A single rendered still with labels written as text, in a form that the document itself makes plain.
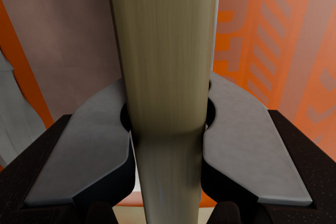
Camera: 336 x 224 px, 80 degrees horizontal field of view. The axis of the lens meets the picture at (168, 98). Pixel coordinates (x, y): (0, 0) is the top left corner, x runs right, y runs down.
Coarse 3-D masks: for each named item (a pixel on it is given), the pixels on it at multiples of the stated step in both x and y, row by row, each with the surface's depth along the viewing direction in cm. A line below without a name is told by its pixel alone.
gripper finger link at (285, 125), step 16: (272, 112) 8; (288, 128) 7; (288, 144) 6; (304, 144) 6; (304, 160) 6; (320, 160) 6; (304, 176) 5; (320, 176) 5; (320, 192) 5; (256, 208) 5; (272, 208) 5; (288, 208) 5; (304, 208) 5; (320, 208) 5
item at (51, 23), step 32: (0, 0) 14; (32, 0) 14; (64, 0) 14; (96, 0) 14; (0, 32) 16; (32, 32) 16; (64, 32) 16; (96, 32) 15; (32, 64) 17; (64, 64) 17; (96, 64) 17
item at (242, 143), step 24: (216, 96) 9; (240, 96) 9; (216, 120) 8; (240, 120) 8; (264, 120) 7; (216, 144) 7; (240, 144) 7; (264, 144) 6; (216, 168) 6; (240, 168) 6; (264, 168) 6; (288, 168) 6; (216, 192) 6; (240, 192) 5; (264, 192) 5; (288, 192) 5; (240, 216) 6
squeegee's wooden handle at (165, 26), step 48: (144, 0) 5; (192, 0) 5; (144, 48) 6; (192, 48) 6; (144, 96) 7; (192, 96) 7; (144, 144) 8; (192, 144) 8; (144, 192) 10; (192, 192) 9
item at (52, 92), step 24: (24, 72) 17; (48, 72) 17; (72, 72) 17; (96, 72) 17; (120, 72) 17; (24, 96) 19; (48, 96) 19; (72, 96) 19; (48, 120) 20; (0, 168) 24
